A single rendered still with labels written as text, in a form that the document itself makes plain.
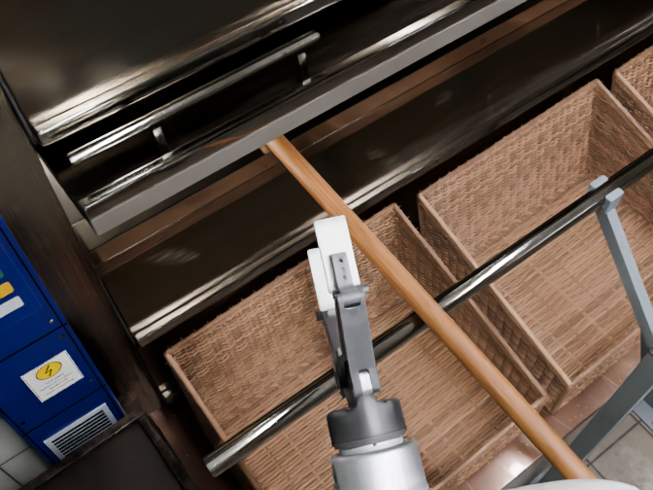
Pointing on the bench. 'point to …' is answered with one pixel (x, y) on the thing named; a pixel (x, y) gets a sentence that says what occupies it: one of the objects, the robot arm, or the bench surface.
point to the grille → (81, 432)
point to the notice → (52, 376)
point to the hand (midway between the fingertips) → (326, 245)
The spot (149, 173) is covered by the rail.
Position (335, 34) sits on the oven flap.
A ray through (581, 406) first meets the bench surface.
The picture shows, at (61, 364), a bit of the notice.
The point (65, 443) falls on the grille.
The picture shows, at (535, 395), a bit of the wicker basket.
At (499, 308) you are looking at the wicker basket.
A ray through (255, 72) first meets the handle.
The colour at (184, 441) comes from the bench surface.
